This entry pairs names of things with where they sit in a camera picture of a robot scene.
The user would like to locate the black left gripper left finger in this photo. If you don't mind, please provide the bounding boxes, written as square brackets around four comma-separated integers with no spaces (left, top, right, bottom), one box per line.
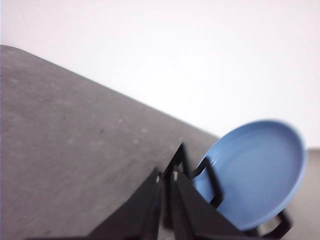
[26,168,164,240]

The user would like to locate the blue plate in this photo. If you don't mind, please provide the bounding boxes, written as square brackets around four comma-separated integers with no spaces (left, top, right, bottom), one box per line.
[193,119,307,230]

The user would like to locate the black dish rack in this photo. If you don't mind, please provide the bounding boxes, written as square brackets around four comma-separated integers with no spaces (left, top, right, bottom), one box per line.
[163,143,292,239]

